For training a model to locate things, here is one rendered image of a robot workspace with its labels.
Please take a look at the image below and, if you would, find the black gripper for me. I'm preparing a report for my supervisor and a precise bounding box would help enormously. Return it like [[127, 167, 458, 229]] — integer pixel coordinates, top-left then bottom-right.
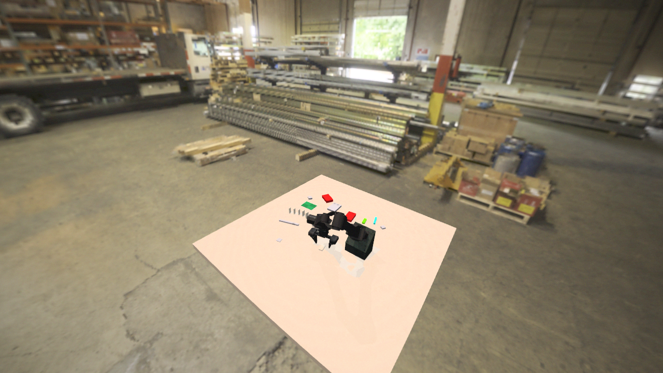
[[308, 227, 339, 248]]

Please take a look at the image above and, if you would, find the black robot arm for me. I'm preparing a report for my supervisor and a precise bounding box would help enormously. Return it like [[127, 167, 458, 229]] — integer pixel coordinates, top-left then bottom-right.
[[307, 211, 369, 241]]

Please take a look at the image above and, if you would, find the green flat mat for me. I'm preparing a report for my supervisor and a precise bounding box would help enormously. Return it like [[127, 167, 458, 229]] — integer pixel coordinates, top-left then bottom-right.
[[301, 202, 317, 210]]

